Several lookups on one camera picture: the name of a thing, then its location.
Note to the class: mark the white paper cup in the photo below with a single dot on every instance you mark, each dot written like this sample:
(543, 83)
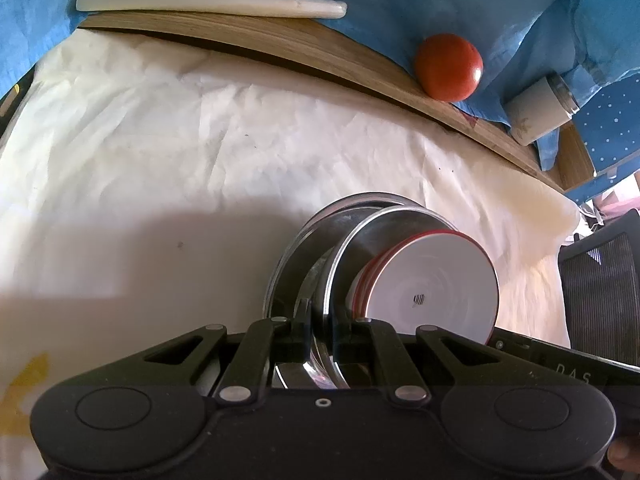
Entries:
(537, 112)

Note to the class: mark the white crumpled sheet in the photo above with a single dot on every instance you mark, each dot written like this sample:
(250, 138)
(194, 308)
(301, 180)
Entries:
(175, 160)

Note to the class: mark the white red-rimmed plate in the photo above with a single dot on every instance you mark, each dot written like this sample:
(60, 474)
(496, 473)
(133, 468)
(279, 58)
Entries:
(430, 290)
(361, 285)

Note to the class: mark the red ball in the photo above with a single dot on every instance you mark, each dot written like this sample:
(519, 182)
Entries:
(449, 67)

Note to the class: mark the black frame with yellow mark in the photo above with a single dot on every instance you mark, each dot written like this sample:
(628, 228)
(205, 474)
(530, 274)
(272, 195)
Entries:
(12, 100)

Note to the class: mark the small steel bowl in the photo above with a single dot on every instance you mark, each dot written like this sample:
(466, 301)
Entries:
(360, 240)

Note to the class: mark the large steel bowl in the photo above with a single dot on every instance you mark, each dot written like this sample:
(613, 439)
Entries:
(295, 270)

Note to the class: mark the wooden board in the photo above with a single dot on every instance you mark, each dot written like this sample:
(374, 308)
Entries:
(310, 50)

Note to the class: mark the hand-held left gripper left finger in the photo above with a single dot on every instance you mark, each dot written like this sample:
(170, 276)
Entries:
(302, 330)

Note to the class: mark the black mesh chair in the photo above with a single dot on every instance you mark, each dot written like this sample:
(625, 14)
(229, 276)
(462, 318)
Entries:
(602, 285)

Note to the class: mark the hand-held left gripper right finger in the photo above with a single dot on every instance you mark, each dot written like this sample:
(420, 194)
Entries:
(345, 335)

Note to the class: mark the person's right hand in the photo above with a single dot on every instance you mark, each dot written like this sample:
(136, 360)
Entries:
(625, 452)

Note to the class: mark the blue dotted cloth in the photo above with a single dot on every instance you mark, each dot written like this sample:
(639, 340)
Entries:
(610, 125)

